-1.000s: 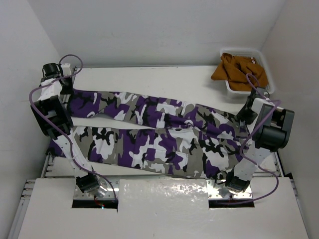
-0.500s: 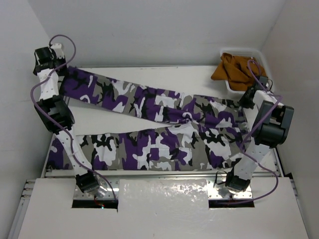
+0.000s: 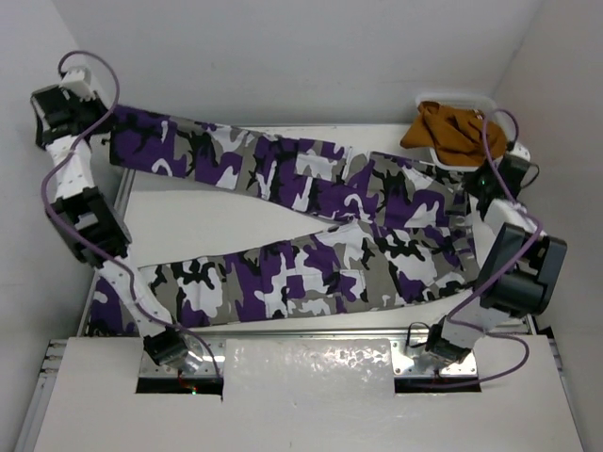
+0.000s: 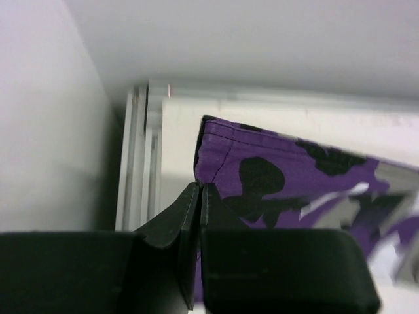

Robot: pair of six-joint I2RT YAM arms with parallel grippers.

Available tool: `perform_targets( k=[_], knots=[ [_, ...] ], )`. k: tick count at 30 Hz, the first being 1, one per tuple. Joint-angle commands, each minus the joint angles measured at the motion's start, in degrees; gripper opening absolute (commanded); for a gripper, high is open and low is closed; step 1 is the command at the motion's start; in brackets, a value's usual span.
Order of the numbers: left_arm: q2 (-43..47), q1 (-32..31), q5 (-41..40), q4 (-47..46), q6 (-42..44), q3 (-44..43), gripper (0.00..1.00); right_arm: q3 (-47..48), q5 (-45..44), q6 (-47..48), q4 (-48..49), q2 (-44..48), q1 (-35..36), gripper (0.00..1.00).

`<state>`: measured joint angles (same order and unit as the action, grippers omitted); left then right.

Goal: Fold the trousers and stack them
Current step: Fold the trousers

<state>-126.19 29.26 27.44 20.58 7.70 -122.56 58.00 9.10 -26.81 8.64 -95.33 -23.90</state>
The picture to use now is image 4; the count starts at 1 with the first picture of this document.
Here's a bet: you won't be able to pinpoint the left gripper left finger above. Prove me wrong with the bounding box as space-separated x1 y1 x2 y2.
1 183 200 313

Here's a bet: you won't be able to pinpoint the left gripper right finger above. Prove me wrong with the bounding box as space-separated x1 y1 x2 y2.
200 184 381 313

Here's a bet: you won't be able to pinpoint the purple camouflage trousers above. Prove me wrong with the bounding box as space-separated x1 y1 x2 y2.
194 116 418 287

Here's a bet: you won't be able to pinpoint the left aluminium frame rail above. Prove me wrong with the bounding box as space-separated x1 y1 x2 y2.
115 82 163 231

